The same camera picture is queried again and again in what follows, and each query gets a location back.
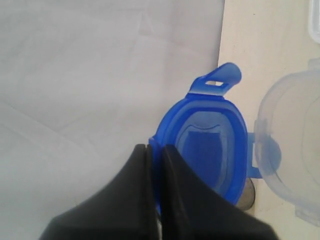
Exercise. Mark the blue plastic lid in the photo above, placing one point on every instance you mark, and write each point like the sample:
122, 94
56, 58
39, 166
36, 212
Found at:
210, 134

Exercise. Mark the clear plastic tall container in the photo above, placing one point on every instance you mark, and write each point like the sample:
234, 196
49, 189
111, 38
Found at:
287, 127

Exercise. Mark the stainless steel cup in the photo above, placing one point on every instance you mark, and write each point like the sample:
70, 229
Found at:
248, 196

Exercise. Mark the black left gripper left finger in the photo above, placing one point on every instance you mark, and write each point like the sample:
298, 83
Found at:
125, 209

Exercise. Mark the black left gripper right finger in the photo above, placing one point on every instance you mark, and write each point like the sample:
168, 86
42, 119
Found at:
190, 210

